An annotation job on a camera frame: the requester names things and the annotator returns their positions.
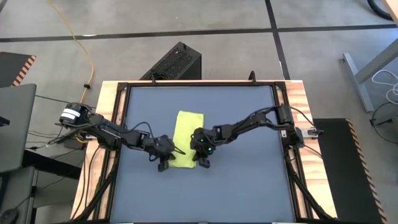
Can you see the grey side desk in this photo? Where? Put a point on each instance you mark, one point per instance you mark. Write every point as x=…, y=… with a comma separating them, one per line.
x=15, y=193

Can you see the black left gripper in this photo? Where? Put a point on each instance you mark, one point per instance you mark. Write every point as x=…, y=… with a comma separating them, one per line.
x=160, y=141

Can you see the grey power strip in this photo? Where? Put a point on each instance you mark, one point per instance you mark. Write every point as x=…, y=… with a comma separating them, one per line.
x=312, y=132

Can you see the black computer mouse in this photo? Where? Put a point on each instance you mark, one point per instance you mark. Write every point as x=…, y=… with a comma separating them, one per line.
x=8, y=216

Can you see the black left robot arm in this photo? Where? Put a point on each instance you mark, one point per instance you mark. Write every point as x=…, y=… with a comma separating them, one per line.
x=105, y=130

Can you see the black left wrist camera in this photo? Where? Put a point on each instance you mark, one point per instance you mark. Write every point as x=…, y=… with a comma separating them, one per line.
x=161, y=149

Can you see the light wooden table board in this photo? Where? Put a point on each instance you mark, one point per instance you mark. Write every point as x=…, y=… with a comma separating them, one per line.
x=107, y=96

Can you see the long black hazard-striped mat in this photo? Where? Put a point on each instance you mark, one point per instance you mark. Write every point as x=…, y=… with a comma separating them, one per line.
x=342, y=171

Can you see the small black hazard-striped mat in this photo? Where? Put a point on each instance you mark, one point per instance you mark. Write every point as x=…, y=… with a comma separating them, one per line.
x=12, y=68

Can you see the black computer tower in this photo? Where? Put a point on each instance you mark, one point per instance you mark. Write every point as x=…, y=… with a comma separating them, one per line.
x=174, y=63

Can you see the grey monitor back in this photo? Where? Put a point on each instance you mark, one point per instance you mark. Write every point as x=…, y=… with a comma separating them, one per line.
x=15, y=124

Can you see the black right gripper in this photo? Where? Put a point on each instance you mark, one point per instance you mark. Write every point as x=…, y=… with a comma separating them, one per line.
x=206, y=132

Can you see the grey metal desk leg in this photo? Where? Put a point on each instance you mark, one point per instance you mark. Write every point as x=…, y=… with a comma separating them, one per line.
x=357, y=81

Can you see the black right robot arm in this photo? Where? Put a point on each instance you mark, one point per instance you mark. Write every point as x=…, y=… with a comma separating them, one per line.
x=248, y=121

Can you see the lime green towel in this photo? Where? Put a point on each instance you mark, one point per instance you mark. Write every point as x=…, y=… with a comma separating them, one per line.
x=186, y=124

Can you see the wooden desk corner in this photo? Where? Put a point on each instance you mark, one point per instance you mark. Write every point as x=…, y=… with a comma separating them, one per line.
x=392, y=7

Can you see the black table frame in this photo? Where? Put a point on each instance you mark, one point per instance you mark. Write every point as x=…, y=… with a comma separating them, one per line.
x=202, y=83

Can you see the black side desk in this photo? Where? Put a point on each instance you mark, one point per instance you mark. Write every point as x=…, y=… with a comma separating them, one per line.
x=49, y=163

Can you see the black frame clamp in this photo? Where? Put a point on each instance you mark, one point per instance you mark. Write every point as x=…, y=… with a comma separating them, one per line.
x=252, y=77
x=153, y=79

